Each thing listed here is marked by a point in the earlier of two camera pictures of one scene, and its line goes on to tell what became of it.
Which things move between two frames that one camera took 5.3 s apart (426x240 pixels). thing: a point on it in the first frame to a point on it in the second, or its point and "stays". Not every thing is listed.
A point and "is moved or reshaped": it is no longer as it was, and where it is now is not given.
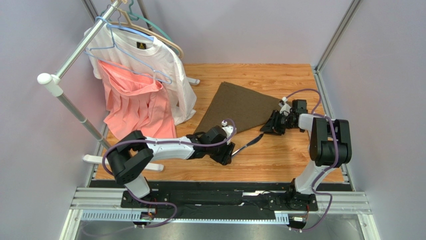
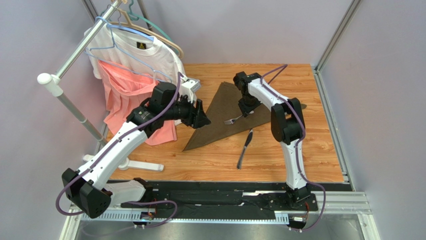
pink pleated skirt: x=136 y=104 stays
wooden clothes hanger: x=128 y=23 stays
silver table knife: x=248 y=144 is moved or reshaped
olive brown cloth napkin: x=245 y=106 stays
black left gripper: x=225 y=158 to x=196 y=117
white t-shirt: x=145 y=54 stays
